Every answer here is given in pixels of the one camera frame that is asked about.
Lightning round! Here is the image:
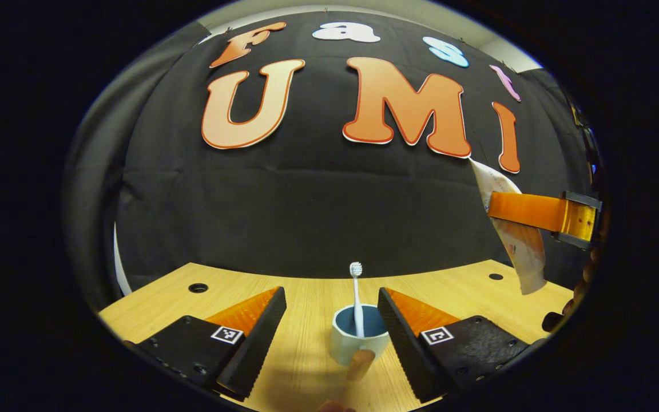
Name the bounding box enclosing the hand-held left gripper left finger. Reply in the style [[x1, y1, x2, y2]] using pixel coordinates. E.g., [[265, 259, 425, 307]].
[[135, 286, 287, 401]]

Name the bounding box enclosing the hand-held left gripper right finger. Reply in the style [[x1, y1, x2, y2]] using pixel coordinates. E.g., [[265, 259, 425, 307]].
[[378, 287, 536, 403]]

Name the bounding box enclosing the white toothpaste tube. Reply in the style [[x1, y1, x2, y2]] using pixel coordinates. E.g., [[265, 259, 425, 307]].
[[469, 159, 547, 295]]

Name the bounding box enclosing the white toothbrush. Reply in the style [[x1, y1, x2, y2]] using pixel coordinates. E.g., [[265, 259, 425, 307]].
[[350, 262, 366, 338]]

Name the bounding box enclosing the light blue cup wooden handle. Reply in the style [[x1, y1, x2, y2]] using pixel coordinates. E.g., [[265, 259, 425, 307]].
[[331, 304, 390, 381]]

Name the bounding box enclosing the wooden desktop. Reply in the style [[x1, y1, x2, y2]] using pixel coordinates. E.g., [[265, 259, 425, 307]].
[[99, 259, 575, 412]]

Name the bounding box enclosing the black backdrop cloth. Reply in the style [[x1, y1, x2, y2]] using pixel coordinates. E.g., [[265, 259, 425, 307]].
[[115, 10, 599, 287]]

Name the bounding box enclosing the dark grey side curtain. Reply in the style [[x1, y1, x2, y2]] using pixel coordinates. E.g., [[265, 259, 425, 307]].
[[63, 23, 210, 312]]

